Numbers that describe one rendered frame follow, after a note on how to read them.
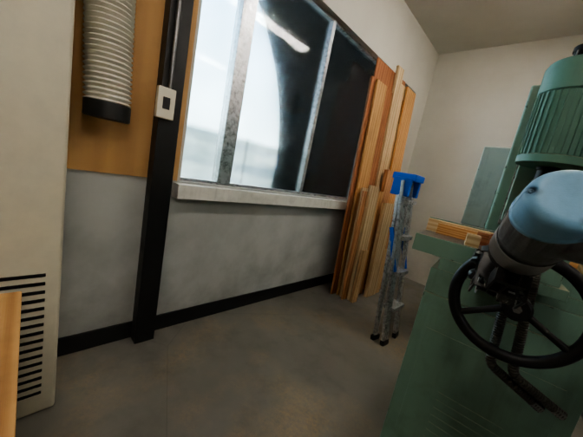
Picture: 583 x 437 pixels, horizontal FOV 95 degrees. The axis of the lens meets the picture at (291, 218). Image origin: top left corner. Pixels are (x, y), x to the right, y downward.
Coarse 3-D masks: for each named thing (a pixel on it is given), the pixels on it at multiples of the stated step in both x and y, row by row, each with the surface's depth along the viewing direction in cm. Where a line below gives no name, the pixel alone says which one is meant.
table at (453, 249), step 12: (420, 240) 94; (432, 240) 92; (444, 240) 90; (456, 240) 94; (432, 252) 92; (444, 252) 90; (456, 252) 88; (468, 252) 86; (540, 288) 69; (552, 288) 67; (564, 288) 68; (564, 300) 66
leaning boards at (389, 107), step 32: (384, 64) 234; (384, 96) 235; (384, 128) 253; (384, 160) 261; (352, 192) 236; (384, 192) 260; (352, 224) 241; (384, 224) 249; (352, 256) 235; (384, 256) 263; (352, 288) 239
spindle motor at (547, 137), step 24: (552, 72) 81; (576, 72) 76; (552, 96) 80; (576, 96) 76; (552, 120) 80; (576, 120) 76; (528, 144) 85; (552, 144) 80; (576, 144) 77; (576, 168) 79
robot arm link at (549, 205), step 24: (528, 192) 28; (552, 192) 27; (576, 192) 26; (528, 216) 28; (552, 216) 26; (576, 216) 25; (504, 240) 34; (528, 240) 30; (552, 240) 27; (576, 240) 26; (528, 264) 34; (552, 264) 33
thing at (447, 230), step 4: (440, 224) 104; (440, 228) 104; (444, 228) 103; (448, 228) 102; (452, 228) 101; (456, 228) 101; (460, 228) 100; (436, 232) 105; (440, 232) 104; (444, 232) 103; (448, 232) 102; (452, 232) 102; (456, 232) 101; (460, 232) 100; (464, 232) 99; (468, 232) 98; (472, 232) 98; (476, 232) 97; (452, 236) 102; (456, 236) 101; (460, 236) 100; (464, 236) 99
